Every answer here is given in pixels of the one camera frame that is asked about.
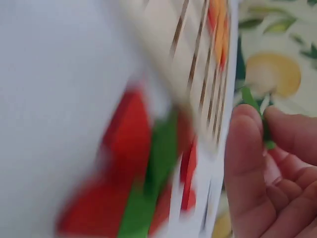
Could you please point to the person's right hand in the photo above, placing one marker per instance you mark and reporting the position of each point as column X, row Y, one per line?
column 272, row 210

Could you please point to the person's right fingers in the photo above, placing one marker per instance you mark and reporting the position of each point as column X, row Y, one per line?
column 294, row 168

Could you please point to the person's right thumb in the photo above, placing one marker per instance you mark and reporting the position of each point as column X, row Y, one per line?
column 244, row 148

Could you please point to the thin green paper strip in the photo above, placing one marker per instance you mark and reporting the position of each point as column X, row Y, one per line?
column 250, row 99

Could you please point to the red paper strip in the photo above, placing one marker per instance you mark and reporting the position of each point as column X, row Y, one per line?
column 188, row 171

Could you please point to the wide green paper strip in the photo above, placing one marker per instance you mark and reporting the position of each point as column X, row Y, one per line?
column 158, row 158

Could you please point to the orange paper strip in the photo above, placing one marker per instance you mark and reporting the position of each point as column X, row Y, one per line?
column 219, row 32

